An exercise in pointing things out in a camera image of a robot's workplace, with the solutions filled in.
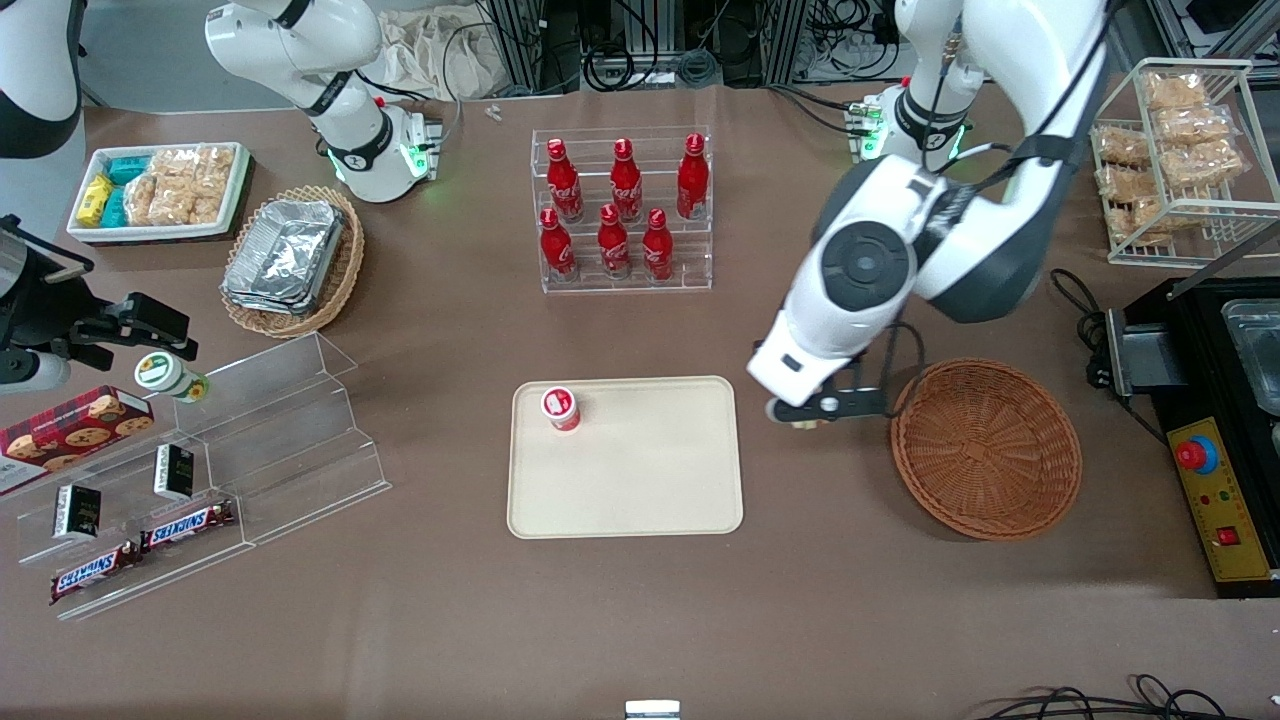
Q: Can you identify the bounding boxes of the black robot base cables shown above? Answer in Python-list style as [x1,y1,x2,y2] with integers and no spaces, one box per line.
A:
[768,84,873,137]

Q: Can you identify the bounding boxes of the yellow snack pack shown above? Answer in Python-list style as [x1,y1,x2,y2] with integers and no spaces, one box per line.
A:
[76,174,115,227]

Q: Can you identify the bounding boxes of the red white lidded cup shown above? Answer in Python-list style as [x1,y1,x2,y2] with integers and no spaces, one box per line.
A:
[541,386,582,432]

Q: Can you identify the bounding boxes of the bagged fried snack pack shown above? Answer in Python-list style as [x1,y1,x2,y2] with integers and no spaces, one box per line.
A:
[1130,195,1201,246]
[1143,72,1209,113]
[1155,105,1236,147]
[1160,140,1248,191]
[1096,126,1151,167]
[1098,165,1156,204]

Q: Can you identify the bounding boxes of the black floor cables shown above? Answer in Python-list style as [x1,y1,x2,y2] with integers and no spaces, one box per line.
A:
[975,674,1280,720]

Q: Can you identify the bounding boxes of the black countertop appliance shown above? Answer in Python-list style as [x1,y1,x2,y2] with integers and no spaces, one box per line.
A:
[1105,276,1280,421]

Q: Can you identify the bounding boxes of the green white lidded cup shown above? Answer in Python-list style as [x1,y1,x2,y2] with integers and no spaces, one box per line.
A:
[135,352,210,404]

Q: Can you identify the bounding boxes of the red tartan cookie box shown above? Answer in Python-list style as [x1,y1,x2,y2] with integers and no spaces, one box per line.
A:
[0,386,156,497]

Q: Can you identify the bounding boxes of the clear rice cracker pack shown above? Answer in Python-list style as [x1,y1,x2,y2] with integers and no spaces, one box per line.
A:
[148,178,197,227]
[124,172,159,227]
[148,148,201,183]
[192,146,237,225]

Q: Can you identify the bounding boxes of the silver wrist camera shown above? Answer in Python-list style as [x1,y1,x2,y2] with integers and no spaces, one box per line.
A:
[0,350,73,393]
[765,386,891,429]

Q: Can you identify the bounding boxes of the stack of foil trays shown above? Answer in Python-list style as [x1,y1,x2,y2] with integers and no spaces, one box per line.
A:
[222,199,346,316]

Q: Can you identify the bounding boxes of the white wire basket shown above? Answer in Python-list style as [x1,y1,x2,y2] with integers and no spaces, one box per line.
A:
[1085,58,1280,267]

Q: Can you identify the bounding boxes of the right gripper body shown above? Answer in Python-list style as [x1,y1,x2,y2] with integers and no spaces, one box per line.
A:
[0,216,97,353]

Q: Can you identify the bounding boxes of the coiled black cable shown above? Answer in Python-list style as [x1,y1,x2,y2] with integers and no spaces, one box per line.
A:
[585,45,663,89]

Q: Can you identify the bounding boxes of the white rectangular snack tray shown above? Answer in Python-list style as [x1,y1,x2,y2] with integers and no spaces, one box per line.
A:
[66,142,251,244]

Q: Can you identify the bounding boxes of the beige plastic tray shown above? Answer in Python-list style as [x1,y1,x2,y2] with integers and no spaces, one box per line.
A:
[507,376,745,540]

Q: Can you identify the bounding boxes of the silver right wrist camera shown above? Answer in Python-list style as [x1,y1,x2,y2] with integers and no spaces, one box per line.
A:
[0,350,73,393]

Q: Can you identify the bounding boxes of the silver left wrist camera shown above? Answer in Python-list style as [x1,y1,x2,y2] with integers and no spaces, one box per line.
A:
[765,386,891,429]

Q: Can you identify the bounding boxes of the yellow black emergency stop box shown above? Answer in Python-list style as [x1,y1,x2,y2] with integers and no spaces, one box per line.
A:
[1150,395,1280,599]

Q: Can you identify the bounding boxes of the round brown wicker basket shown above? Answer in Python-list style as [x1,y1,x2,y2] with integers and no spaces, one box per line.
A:
[890,358,1084,542]

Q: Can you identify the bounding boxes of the beige cloth bag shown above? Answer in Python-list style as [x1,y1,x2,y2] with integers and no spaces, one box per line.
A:
[375,8,501,101]

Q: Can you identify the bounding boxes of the Snickers chocolate bar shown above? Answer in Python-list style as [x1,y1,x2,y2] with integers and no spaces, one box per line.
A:
[50,541,143,605]
[140,500,237,553]

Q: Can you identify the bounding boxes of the black appliance power cable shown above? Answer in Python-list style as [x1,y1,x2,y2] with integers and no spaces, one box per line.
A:
[1050,268,1113,393]

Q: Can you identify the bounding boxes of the oval light wicker basket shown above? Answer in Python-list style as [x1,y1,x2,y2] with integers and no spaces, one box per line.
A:
[220,185,366,339]

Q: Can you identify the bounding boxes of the metal appliance pan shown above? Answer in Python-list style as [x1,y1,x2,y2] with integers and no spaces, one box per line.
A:
[1221,298,1280,387]

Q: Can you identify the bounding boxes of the clear acrylic stepped shelf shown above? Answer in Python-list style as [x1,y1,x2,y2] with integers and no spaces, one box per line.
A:
[0,332,393,623]

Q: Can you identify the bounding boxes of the clear acrylic bottle rack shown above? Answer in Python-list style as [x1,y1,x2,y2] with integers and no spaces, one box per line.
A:
[531,126,714,294]

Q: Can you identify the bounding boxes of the small black chocolate box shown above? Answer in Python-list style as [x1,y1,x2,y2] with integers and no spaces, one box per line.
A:
[153,444,196,501]
[52,484,102,542]

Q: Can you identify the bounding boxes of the red cola bottle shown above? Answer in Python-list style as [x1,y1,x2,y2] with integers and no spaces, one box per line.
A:
[610,138,644,224]
[540,207,577,282]
[597,204,633,281]
[641,208,675,282]
[546,138,585,224]
[676,133,710,221]

